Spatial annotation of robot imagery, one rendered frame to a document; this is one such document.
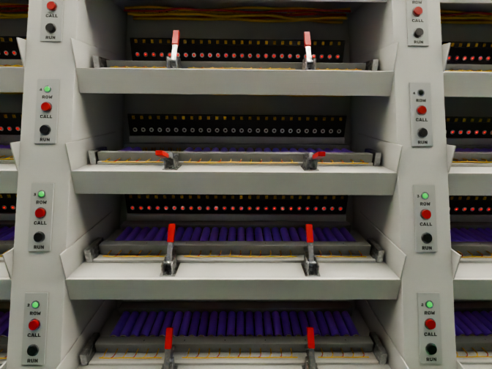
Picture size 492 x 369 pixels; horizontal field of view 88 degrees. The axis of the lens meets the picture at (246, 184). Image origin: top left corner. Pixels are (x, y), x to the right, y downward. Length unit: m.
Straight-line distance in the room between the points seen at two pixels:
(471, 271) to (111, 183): 0.70
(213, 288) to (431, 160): 0.47
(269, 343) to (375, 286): 0.24
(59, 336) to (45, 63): 0.50
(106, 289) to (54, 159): 0.26
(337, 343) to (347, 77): 0.53
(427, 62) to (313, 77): 0.22
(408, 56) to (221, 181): 0.43
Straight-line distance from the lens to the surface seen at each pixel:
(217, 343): 0.61
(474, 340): 0.77
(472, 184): 0.65
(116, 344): 0.65
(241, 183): 0.48
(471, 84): 0.69
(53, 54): 0.65
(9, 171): 0.64
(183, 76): 0.54
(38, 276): 0.61
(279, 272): 0.51
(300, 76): 0.54
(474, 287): 0.66
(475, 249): 0.73
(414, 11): 0.68
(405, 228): 0.56
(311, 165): 0.53
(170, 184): 0.50
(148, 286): 0.53
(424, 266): 0.59
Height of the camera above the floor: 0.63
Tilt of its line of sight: 4 degrees up
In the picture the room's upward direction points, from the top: straight up
